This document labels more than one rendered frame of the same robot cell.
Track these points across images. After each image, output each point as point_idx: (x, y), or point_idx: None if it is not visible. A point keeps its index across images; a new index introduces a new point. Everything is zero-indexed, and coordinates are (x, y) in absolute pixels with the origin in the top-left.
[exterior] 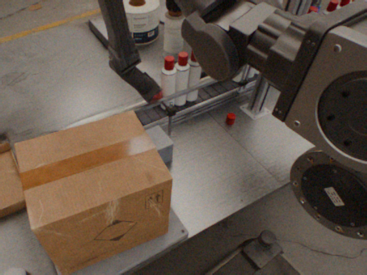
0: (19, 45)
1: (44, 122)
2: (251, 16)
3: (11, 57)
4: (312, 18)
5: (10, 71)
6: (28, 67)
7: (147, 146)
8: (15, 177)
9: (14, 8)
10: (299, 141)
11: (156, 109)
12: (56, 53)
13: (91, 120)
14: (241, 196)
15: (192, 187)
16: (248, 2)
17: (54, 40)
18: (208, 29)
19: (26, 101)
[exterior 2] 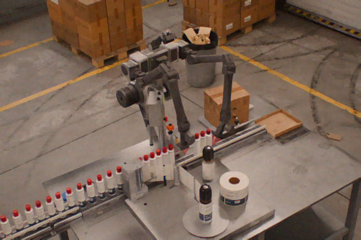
0: (315, 193)
1: (267, 149)
2: (193, 52)
3: (313, 183)
4: (186, 48)
5: (305, 174)
6: (296, 177)
7: (211, 96)
8: (265, 129)
9: None
10: (148, 149)
11: None
12: (286, 189)
13: (241, 136)
14: (177, 130)
15: (196, 131)
16: (193, 55)
17: (294, 200)
18: (199, 54)
19: (283, 158)
